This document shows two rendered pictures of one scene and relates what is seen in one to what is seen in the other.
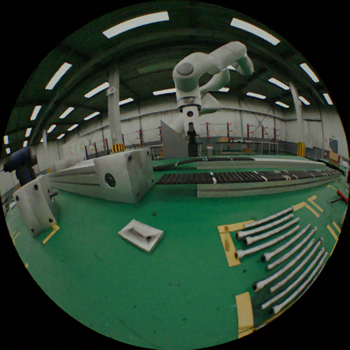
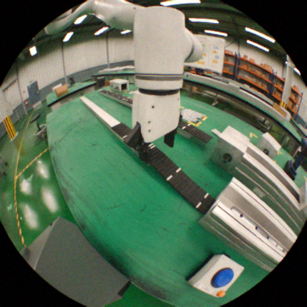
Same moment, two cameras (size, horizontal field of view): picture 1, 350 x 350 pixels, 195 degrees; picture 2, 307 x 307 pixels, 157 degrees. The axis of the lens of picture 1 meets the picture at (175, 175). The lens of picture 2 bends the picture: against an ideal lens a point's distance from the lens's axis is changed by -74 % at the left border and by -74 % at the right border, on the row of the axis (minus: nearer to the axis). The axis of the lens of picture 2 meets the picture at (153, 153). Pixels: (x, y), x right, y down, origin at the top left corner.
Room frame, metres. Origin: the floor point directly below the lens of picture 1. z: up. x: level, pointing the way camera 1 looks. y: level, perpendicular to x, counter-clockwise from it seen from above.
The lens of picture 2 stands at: (0.55, 0.05, 1.05)
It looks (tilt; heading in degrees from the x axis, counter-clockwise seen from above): 45 degrees down; 215
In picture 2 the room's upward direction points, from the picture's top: straight up
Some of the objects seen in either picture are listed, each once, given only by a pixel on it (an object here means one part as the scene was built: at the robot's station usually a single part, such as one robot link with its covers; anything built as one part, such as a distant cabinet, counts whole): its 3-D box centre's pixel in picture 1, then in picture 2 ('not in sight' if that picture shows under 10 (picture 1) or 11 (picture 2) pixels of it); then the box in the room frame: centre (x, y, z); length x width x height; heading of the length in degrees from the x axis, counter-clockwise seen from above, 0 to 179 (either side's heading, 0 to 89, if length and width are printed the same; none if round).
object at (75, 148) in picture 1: (75, 159); not in sight; (3.88, 5.01, 0.97); 1.51 x 0.50 x 1.95; 103
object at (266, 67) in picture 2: not in sight; (254, 77); (-9.35, 1.81, 1.59); 2.83 x 0.98 x 3.17; 83
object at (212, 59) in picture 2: not in sight; (194, 66); (-2.66, -0.94, 0.97); 1.50 x 0.50 x 1.95; 83
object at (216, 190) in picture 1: (322, 177); (125, 100); (0.07, -0.51, 0.79); 0.96 x 0.04 x 0.03; 77
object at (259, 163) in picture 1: (293, 163); (97, 111); (0.25, -0.55, 0.79); 0.96 x 0.04 x 0.03; 77
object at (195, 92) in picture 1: (187, 84); (161, 39); (0.36, -0.07, 1.09); 0.09 x 0.08 x 0.13; 169
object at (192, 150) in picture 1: (192, 146); (172, 133); (0.31, -0.06, 0.86); 0.03 x 0.03 x 0.07; 77
